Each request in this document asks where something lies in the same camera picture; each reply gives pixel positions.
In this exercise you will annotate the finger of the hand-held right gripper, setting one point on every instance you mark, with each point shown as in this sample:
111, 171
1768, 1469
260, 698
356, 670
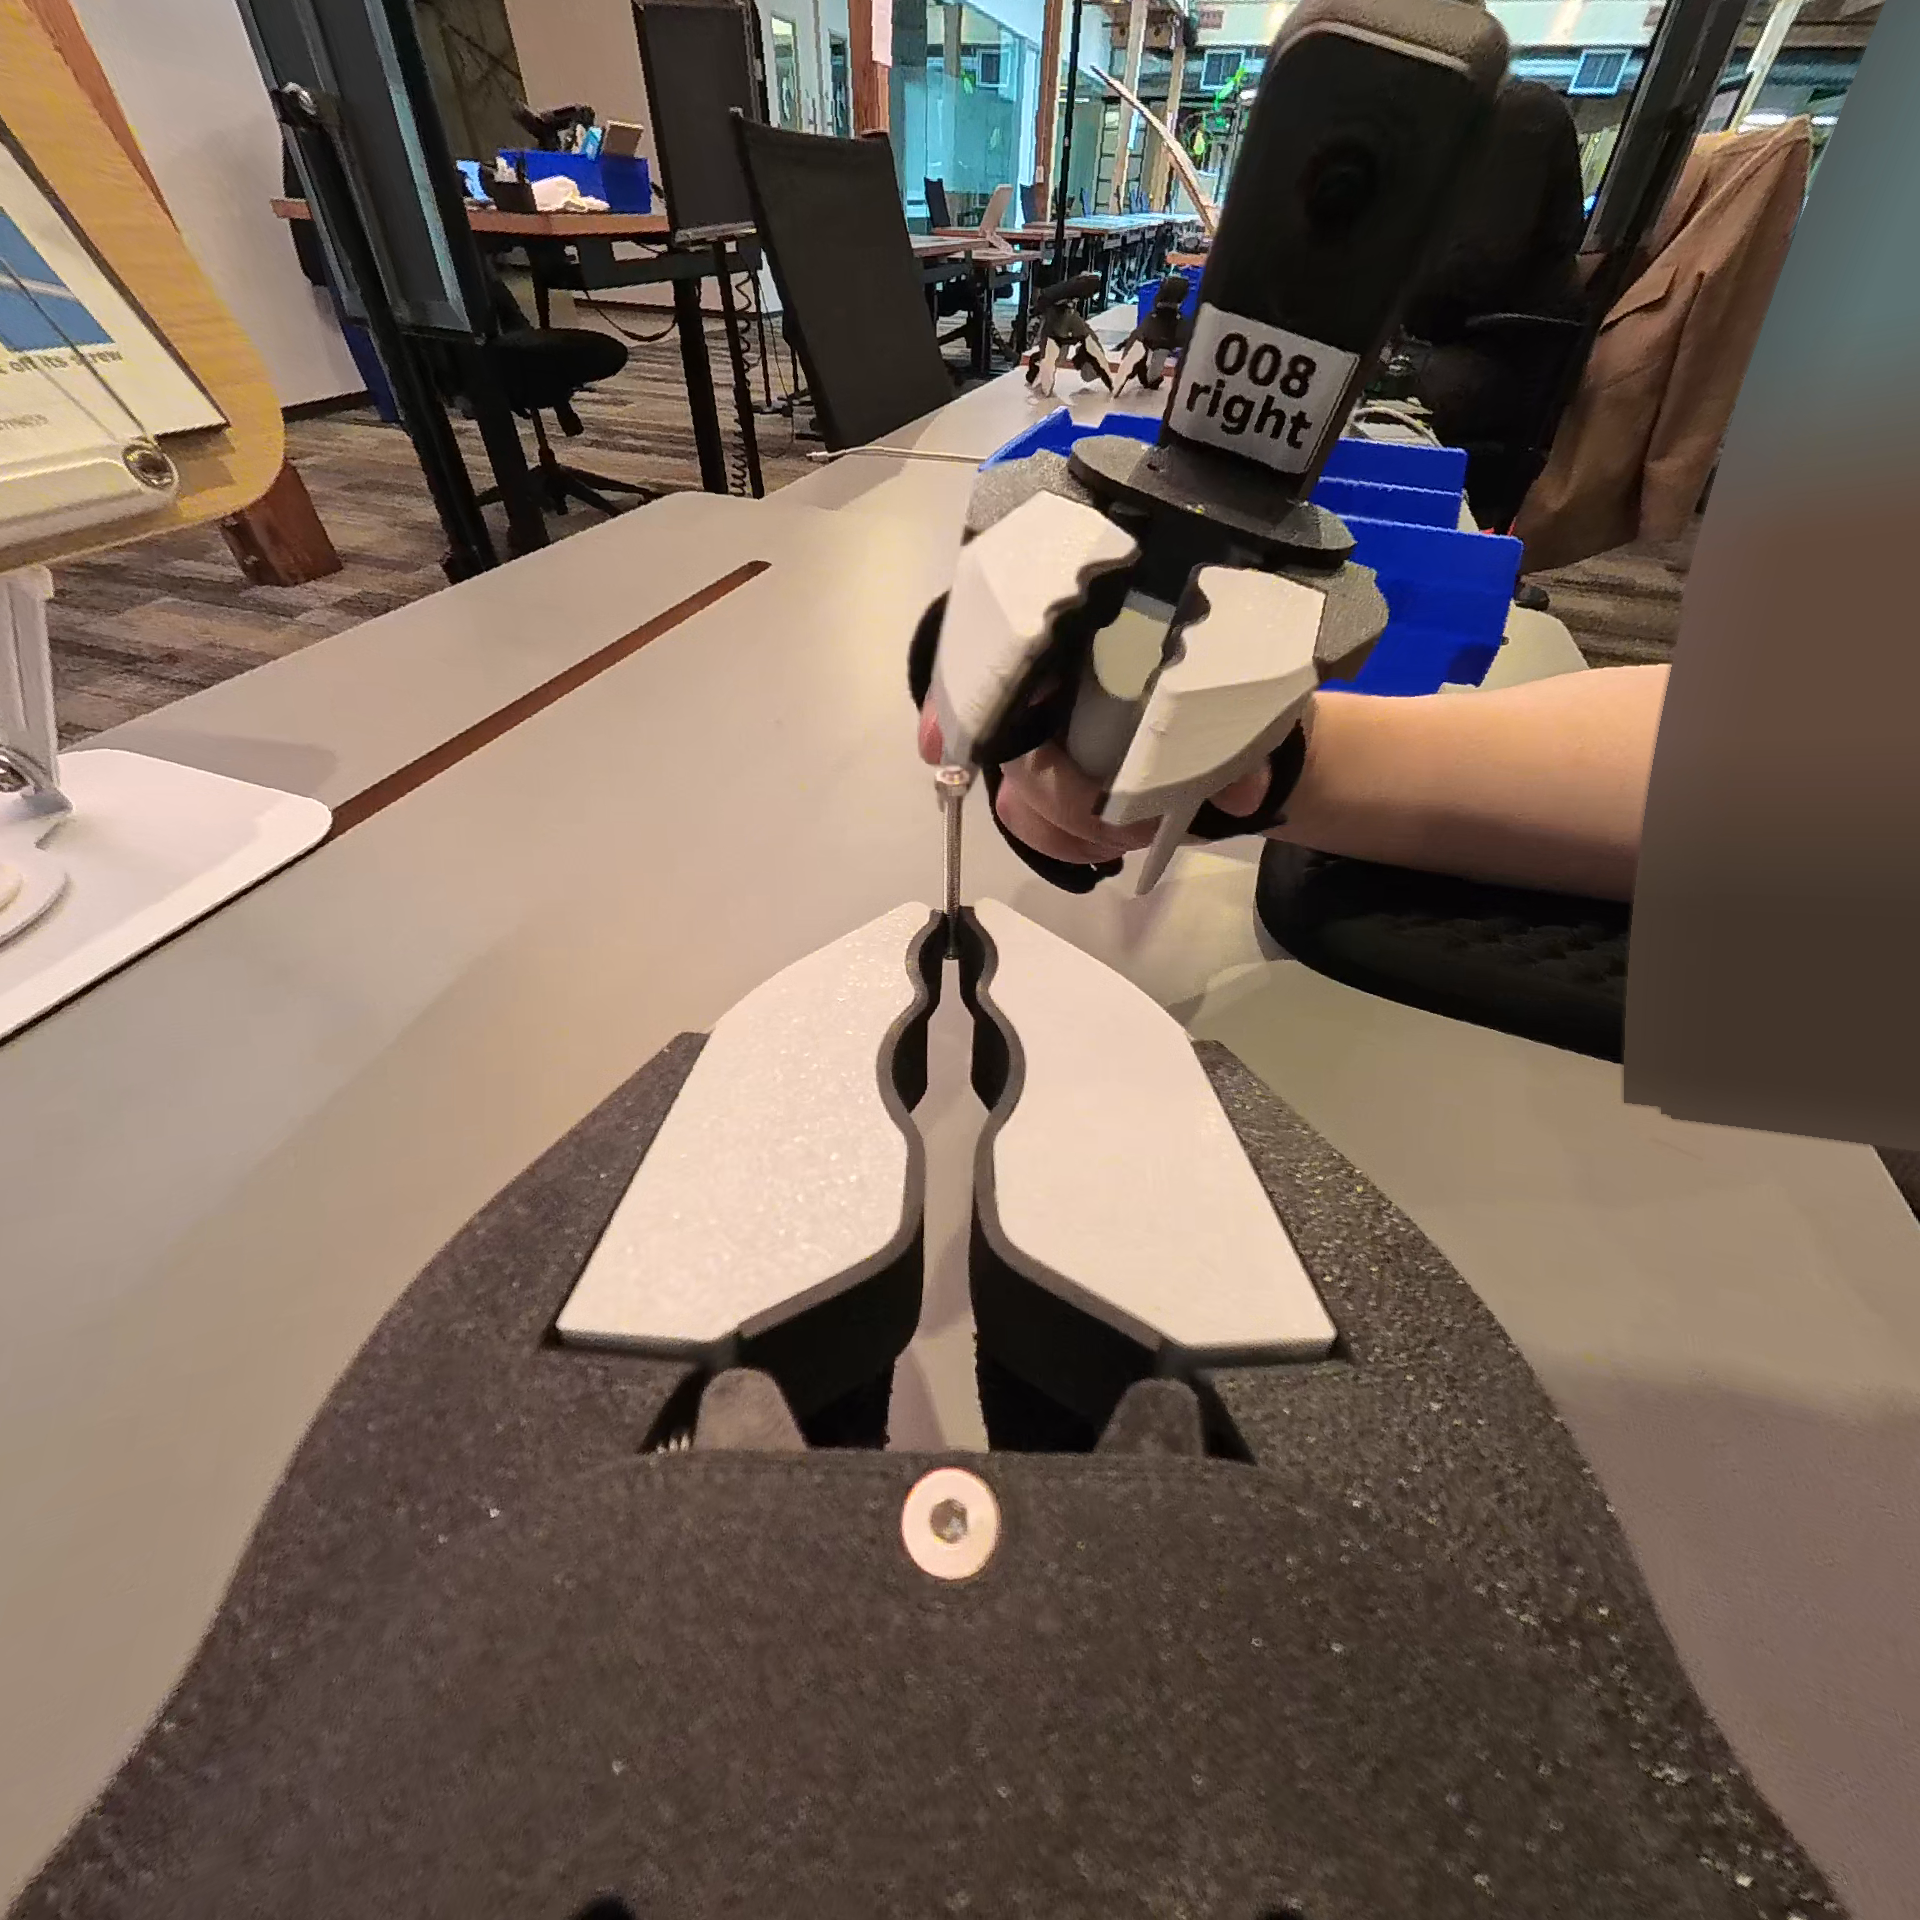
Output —
1238, 674
1005, 614

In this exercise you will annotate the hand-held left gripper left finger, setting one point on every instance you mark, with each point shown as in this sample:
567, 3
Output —
750, 1155

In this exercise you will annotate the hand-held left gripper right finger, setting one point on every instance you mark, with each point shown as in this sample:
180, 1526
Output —
1155, 1171

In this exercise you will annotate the blue plastic bin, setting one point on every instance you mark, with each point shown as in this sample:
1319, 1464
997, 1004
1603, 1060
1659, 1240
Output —
1440, 598

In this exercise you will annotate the thin metal screw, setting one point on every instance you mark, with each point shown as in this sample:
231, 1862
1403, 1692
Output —
954, 856

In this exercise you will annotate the person's right forearm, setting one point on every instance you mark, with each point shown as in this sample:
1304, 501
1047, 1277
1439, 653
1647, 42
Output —
1500, 779

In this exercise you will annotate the grey desk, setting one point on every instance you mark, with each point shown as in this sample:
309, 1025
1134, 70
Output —
451, 974

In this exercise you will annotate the person's right hand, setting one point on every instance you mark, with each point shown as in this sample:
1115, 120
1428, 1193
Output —
1290, 795

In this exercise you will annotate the idle gripper device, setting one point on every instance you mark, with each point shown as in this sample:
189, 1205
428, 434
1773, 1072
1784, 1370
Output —
1157, 339
1069, 339

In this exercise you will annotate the black armrest pad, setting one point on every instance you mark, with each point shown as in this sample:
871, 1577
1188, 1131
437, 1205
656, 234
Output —
1440, 960

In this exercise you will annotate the black mesh chair back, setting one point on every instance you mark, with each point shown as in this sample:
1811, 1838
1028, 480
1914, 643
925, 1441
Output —
839, 284

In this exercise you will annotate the brown jacket on chair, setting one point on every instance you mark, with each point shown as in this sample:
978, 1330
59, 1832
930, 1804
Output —
1680, 346

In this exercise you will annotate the black office chair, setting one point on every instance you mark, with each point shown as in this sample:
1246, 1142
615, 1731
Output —
541, 376

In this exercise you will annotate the black monitor on stand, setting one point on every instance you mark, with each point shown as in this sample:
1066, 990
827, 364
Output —
699, 106

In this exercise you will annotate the blue bin on wooden table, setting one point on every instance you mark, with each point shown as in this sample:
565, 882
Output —
600, 176

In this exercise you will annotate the white document stand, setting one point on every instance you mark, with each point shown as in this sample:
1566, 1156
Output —
149, 856

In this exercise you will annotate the wooden board with instruction sheet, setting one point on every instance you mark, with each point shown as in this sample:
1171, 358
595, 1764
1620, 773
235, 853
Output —
136, 300

